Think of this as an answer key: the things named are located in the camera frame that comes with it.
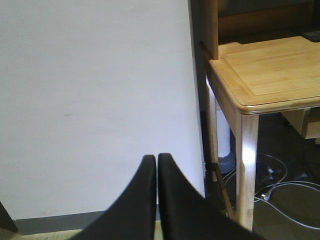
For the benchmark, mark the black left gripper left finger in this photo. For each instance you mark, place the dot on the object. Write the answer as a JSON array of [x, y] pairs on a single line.
[[132, 216]]

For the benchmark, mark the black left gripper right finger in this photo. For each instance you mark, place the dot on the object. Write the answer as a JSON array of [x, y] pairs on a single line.
[[185, 214]]

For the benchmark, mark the light wooden desk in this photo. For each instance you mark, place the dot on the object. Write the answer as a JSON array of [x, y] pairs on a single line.
[[257, 62]]

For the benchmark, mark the black monitor stand base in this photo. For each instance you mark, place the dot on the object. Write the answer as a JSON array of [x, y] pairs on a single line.
[[313, 36]]

